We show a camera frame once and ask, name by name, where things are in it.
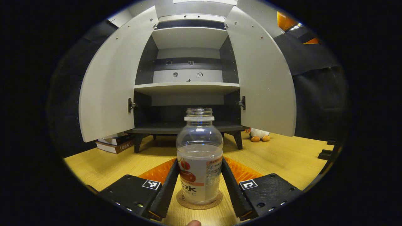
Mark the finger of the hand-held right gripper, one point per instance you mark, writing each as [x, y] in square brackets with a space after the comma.
[325, 155]
[332, 142]

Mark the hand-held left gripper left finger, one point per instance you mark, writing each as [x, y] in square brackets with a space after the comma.
[169, 188]

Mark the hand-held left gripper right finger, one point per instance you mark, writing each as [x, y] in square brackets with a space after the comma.
[234, 194]

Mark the round cork coaster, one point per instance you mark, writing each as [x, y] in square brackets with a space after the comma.
[185, 204]

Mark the clear plastic bottle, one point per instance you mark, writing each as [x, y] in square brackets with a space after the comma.
[199, 157]

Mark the white cabinet door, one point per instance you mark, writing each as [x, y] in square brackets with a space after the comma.
[110, 84]
[267, 81]

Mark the white cabinet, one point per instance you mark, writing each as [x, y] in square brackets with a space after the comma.
[188, 37]

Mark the black backdrop cloth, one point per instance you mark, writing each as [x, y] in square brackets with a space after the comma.
[317, 100]

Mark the penguin plush toy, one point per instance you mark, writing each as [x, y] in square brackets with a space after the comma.
[259, 134]

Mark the brown book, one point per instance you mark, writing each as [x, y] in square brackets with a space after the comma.
[114, 147]

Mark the white book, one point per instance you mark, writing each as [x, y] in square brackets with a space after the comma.
[114, 139]

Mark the large ceiling light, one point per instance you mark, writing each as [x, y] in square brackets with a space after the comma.
[204, 2]

